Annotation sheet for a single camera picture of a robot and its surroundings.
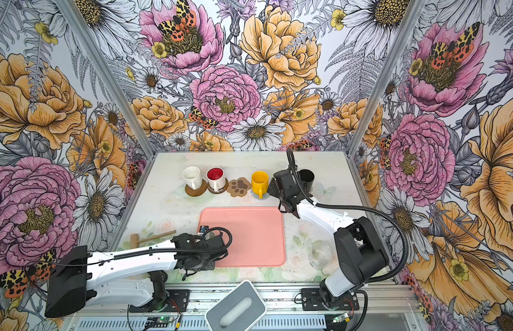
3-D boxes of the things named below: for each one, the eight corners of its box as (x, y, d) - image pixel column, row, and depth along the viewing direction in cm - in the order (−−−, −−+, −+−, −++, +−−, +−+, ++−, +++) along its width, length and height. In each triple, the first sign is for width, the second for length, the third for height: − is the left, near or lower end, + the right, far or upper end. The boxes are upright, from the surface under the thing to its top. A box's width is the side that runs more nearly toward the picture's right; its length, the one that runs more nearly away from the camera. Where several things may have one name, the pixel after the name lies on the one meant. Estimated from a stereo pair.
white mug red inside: (207, 195, 105) (203, 184, 98) (210, 178, 112) (207, 167, 105) (223, 195, 105) (220, 184, 98) (226, 178, 112) (223, 167, 105)
